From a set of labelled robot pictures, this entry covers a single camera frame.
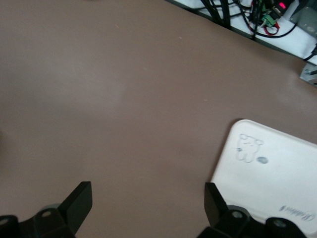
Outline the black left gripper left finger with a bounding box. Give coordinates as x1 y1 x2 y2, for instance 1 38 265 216
32 181 93 238

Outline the circuit board with green terminal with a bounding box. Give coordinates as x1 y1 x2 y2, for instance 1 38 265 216
250 0 289 28

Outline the thin black cable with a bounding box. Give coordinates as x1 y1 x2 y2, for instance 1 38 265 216
255 22 299 38

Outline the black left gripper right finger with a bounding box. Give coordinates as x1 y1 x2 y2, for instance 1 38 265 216
198 182 252 238

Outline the cream tray with bear drawing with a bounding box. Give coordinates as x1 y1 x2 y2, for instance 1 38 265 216
211 119 317 238

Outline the grey metal box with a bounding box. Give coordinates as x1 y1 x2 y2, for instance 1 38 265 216
289 0 317 38

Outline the red cable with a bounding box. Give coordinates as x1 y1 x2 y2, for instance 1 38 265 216
264 23 280 37

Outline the aluminium bracket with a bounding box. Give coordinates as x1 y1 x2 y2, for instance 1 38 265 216
299 61 317 86

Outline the black cable bundle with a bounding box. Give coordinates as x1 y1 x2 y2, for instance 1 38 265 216
199 0 257 40

